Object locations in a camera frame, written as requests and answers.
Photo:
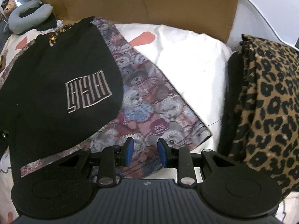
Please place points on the brown cardboard box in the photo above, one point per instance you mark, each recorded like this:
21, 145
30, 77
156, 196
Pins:
212, 17

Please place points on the cream bear print quilt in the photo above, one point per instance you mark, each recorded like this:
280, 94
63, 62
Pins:
188, 81

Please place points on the small plush bear toy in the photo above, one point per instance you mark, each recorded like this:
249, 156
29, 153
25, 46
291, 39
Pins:
8, 7

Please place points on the black bear pattern garment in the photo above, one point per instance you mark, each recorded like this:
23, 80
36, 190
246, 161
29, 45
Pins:
84, 86

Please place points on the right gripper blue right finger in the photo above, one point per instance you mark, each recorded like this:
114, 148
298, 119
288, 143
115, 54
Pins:
179, 159

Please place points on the grey neck pillow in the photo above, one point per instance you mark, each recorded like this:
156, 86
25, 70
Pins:
17, 24

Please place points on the leopard print garment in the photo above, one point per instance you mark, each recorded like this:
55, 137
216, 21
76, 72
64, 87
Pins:
260, 122

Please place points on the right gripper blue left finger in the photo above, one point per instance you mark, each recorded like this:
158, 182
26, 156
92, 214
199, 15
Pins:
112, 157

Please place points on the black cloth under neck pillow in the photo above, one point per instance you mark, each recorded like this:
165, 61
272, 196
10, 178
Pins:
46, 22

